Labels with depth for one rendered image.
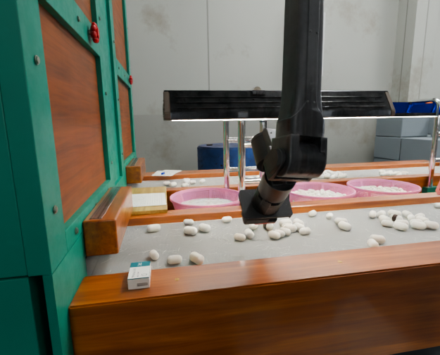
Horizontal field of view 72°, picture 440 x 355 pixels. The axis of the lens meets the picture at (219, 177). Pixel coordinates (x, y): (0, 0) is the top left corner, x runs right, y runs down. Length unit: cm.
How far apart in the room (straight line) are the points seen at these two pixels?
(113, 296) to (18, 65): 35
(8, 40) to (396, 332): 78
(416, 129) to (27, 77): 352
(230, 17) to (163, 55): 78
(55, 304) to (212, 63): 297
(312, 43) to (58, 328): 55
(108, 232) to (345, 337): 48
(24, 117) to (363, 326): 65
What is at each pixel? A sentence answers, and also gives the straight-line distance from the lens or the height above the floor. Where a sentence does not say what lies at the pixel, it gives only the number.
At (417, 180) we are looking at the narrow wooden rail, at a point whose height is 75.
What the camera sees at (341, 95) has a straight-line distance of 90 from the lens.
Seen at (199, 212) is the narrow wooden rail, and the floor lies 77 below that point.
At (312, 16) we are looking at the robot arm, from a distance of 54.
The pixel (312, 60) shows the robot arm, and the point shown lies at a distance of 51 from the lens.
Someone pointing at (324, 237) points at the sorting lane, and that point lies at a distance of 83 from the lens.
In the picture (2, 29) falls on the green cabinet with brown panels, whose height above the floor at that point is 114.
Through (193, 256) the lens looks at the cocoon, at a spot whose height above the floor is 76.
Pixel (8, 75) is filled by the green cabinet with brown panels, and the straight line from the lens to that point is 44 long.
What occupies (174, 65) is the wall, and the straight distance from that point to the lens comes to 320.
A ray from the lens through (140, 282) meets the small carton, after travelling 55.
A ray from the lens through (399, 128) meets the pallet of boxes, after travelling 357.
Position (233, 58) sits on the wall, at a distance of 334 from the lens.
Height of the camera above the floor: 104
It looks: 11 degrees down
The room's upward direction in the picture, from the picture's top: 1 degrees counter-clockwise
